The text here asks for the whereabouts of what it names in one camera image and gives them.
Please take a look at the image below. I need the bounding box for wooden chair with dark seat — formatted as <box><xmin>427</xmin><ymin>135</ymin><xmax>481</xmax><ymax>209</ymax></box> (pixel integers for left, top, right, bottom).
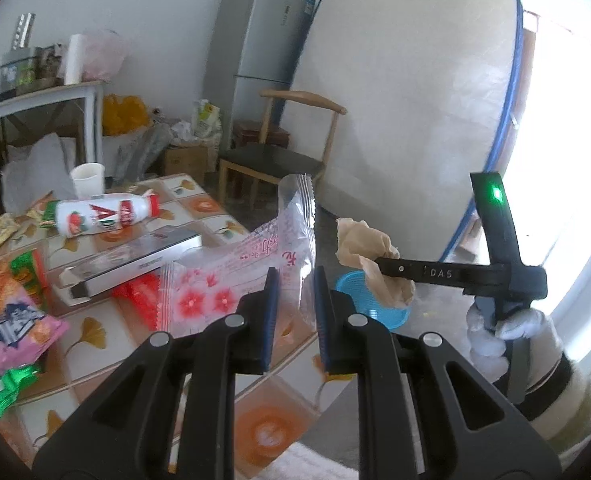
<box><xmin>219</xmin><ymin>89</ymin><xmax>347</xmax><ymax>211</ymax></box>

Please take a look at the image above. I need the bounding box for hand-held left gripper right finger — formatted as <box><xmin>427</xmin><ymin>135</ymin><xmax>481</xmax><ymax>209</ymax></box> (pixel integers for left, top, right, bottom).
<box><xmin>313</xmin><ymin>266</ymin><xmax>562</xmax><ymax>480</ymax></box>

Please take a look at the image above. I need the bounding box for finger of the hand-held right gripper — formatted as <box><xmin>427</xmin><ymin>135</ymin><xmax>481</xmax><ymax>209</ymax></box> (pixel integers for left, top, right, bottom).
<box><xmin>374</xmin><ymin>257</ymin><xmax>419</xmax><ymax>279</ymax></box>

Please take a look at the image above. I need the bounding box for patterned tablecloth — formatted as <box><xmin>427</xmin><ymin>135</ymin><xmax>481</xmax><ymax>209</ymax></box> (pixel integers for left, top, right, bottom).
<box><xmin>0</xmin><ymin>174</ymin><xmax>326</xmax><ymax>480</ymax></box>

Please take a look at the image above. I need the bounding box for grey refrigerator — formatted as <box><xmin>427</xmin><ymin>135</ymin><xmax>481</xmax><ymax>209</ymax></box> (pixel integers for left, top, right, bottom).
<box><xmin>203</xmin><ymin>0</ymin><xmax>317</xmax><ymax>161</ymax></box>

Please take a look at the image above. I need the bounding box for white cup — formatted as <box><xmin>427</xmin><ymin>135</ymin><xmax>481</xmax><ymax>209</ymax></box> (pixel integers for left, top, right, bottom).
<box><xmin>70</xmin><ymin>162</ymin><xmax>105</xmax><ymax>198</ymax></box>

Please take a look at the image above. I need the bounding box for red snack packet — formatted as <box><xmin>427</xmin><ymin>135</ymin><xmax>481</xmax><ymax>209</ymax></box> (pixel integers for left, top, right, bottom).
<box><xmin>112</xmin><ymin>275</ymin><xmax>169</xmax><ymax>331</ymax></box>

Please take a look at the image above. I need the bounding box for grey plastic bag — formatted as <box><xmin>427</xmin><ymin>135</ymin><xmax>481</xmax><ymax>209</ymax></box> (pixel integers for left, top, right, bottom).
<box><xmin>113</xmin><ymin>122</ymin><xmax>176</xmax><ymax>186</ymax></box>

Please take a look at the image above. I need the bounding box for blue plastic basket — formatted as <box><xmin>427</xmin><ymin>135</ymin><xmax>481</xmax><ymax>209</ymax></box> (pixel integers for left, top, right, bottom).
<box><xmin>334</xmin><ymin>270</ymin><xmax>411</xmax><ymax>331</ymax></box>

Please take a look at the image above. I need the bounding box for clear flower print wrapper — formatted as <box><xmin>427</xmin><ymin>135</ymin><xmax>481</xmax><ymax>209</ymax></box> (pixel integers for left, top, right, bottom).
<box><xmin>158</xmin><ymin>174</ymin><xmax>319</xmax><ymax>333</ymax></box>

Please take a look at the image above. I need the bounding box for white side table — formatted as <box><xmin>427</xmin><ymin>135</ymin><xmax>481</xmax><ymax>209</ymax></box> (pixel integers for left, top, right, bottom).
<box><xmin>0</xmin><ymin>79</ymin><xmax>105</xmax><ymax>171</ymax></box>

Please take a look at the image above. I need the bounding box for white paper towel roll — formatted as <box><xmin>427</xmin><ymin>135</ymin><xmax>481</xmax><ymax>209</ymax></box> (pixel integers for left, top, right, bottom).
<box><xmin>64</xmin><ymin>34</ymin><xmax>86</xmax><ymax>86</ymax></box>

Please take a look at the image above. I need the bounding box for white and green bag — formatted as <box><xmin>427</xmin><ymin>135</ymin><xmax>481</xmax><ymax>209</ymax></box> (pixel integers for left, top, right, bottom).
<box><xmin>193</xmin><ymin>99</ymin><xmax>221</xmax><ymax>138</ymax></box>

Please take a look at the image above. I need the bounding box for small wooden stool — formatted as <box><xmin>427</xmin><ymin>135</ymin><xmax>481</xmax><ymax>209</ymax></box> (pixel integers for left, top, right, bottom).
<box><xmin>233</xmin><ymin>119</ymin><xmax>291</xmax><ymax>151</ymax></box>

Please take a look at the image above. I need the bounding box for white mattress with blue edge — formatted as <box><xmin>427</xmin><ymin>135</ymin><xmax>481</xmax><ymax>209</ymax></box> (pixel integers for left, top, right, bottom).
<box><xmin>276</xmin><ymin>0</ymin><xmax>523</xmax><ymax>261</ymax></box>

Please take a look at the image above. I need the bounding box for yellow plastic bag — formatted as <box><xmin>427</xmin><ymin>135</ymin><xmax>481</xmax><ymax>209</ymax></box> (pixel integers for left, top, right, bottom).
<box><xmin>102</xmin><ymin>94</ymin><xmax>151</xmax><ymax>136</ymax></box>

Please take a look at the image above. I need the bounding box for pink snack bag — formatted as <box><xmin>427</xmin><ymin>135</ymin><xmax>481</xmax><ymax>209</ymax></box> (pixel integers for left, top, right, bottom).
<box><xmin>0</xmin><ymin>260</ymin><xmax>71</xmax><ymax>376</ymax></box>

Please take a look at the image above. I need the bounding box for silver rice cooker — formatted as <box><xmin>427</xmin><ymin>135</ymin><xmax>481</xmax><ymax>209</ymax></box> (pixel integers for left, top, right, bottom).
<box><xmin>0</xmin><ymin>47</ymin><xmax>44</xmax><ymax>98</ymax></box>

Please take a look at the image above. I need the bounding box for white crumpled sheet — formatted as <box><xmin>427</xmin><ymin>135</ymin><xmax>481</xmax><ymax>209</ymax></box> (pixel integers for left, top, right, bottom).
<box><xmin>0</xmin><ymin>132</ymin><xmax>79</xmax><ymax>213</ymax></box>

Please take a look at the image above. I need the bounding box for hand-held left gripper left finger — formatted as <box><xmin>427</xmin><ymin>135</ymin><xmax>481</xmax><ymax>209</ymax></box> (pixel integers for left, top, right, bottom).
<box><xmin>32</xmin><ymin>266</ymin><xmax>282</xmax><ymax>480</ymax></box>

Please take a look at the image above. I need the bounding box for person's right hand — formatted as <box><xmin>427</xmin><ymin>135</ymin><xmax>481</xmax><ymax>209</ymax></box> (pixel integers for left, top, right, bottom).
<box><xmin>465</xmin><ymin>305</ymin><xmax>563</xmax><ymax>361</ymax></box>

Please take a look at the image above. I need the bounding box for green snack bag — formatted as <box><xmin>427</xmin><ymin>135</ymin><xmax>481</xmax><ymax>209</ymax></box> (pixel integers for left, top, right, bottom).
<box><xmin>0</xmin><ymin>364</ymin><xmax>44</xmax><ymax>418</ymax></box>

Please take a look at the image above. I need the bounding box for pink plastic bag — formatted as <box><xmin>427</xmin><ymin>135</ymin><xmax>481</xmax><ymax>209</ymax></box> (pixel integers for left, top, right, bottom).
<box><xmin>83</xmin><ymin>29</ymin><xmax>129</xmax><ymax>82</ymax></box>

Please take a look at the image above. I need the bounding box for cardboard box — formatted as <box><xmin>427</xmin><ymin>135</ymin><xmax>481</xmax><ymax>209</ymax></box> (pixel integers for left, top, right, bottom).
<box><xmin>164</xmin><ymin>144</ymin><xmax>216</xmax><ymax>186</ymax></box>

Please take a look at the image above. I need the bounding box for white strawberry print bottle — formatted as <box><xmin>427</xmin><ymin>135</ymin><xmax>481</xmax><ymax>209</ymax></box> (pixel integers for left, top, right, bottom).
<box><xmin>43</xmin><ymin>194</ymin><xmax>162</xmax><ymax>237</ymax></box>

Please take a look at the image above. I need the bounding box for long silver box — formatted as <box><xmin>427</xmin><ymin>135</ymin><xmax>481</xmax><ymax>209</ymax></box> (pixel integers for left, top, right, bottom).
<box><xmin>58</xmin><ymin>227</ymin><xmax>204</xmax><ymax>306</ymax></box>

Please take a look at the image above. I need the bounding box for green and red packet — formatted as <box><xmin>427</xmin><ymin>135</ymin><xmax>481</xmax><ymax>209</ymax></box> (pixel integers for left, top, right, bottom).
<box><xmin>6</xmin><ymin>249</ymin><xmax>51</xmax><ymax>311</ymax></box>

